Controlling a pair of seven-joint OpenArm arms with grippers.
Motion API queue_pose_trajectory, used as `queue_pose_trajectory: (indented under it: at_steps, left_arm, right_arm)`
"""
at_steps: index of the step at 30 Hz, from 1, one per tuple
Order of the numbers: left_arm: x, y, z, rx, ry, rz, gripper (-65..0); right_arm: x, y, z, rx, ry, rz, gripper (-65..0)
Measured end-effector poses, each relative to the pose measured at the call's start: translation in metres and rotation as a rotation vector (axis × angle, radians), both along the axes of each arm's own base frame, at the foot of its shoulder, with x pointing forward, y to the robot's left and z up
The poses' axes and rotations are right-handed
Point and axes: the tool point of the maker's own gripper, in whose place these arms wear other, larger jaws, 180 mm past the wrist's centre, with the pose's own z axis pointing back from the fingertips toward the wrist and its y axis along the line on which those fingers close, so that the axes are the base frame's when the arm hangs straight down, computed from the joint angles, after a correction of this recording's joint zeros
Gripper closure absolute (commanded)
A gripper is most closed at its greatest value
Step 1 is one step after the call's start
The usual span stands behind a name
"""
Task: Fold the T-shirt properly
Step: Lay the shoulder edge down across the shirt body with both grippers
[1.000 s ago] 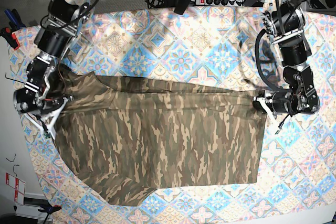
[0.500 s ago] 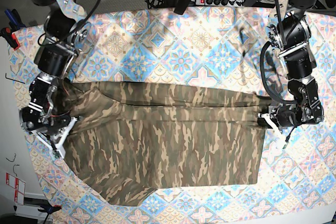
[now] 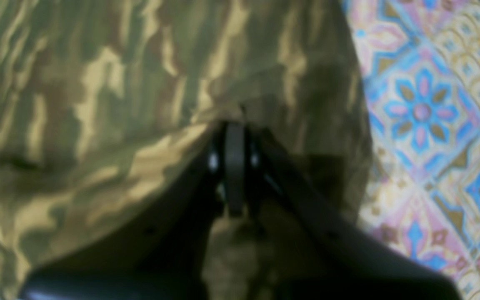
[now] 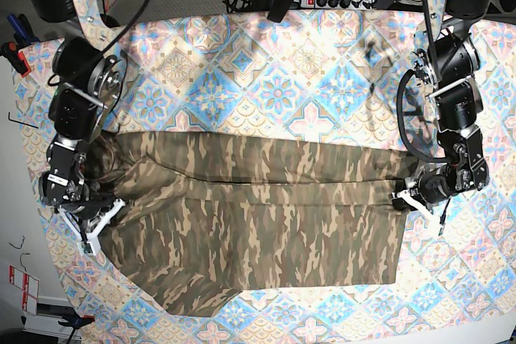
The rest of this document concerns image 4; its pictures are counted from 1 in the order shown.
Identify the red white label card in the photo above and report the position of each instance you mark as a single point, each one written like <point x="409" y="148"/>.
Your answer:
<point x="23" y="290"/>

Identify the patterned tile tablecloth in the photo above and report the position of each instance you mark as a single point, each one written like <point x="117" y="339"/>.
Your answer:
<point x="318" y="75"/>

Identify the camouflage T-shirt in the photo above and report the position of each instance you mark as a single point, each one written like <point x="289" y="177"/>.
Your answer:
<point x="208" y="216"/>

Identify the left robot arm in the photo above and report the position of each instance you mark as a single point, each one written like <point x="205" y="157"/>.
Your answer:
<point x="446" y="60"/>

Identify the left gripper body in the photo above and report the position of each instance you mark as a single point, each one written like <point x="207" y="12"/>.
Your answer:
<point x="409" y="192"/>

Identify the black blue clamp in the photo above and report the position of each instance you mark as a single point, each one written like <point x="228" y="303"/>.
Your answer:
<point x="74" y="321"/>

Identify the red black clamp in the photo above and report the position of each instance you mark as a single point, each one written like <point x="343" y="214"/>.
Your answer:
<point x="24" y="36"/>

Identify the white power strip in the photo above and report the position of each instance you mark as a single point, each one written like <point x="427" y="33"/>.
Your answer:
<point x="336" y="4"/>

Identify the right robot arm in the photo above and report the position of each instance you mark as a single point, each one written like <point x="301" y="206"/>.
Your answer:
<point x="87" y="76"/>

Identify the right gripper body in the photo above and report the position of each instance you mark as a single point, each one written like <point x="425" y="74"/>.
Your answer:
<point x="86" y="222"/>

